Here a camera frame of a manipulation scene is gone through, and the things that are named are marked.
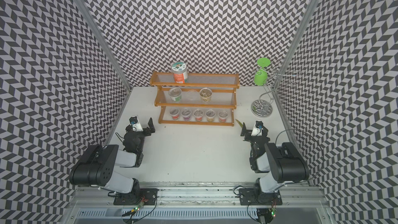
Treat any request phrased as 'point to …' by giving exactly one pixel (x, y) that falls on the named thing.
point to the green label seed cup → (175, 94)
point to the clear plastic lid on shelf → (192, 94)
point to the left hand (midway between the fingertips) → (144, 120)
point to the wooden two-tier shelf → (224, 97)
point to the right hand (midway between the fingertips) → (252, 125)
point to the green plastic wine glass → (260, 76)
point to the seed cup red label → (174, 113)
